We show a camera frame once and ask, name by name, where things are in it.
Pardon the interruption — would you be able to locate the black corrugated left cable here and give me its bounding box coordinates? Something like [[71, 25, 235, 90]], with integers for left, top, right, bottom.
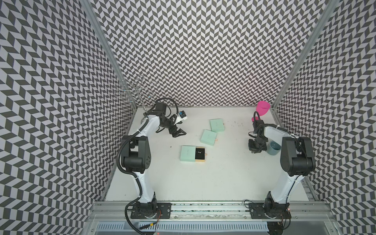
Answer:
[[157, 97, 180, 117]]

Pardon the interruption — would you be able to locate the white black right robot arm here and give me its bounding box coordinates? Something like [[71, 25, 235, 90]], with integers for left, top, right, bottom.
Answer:
[[248, 112, 316, 219]]

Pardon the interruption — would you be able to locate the mint green drawer jewelry box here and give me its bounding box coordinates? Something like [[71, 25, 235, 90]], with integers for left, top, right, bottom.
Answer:
[[210, 118, 225, 133]]

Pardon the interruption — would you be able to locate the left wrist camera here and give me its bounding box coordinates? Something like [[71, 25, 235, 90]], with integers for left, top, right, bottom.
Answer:
[[174, 111, 188, 124]]

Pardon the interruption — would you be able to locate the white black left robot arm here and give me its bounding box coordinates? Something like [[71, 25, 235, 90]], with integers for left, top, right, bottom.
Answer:
[[116, 98, 187, 218]]

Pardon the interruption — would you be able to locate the silver metal jewelry stand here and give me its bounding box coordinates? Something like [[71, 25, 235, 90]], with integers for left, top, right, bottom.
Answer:
[[115, 75, 151, 112]]

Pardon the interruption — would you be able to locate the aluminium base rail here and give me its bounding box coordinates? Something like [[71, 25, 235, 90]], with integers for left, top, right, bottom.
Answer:
[[87, 201, 335, 221]]

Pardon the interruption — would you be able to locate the teal round dish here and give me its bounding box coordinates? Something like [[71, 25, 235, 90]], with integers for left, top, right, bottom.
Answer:
[[267, 141, 282, 156]]

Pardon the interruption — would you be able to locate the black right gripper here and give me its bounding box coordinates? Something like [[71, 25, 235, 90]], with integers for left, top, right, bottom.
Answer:
[[248, 134, 268, 152]]

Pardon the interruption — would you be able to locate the pink plastic goblet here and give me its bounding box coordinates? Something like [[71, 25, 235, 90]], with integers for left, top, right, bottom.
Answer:
[[252, 101, 271, 122]]

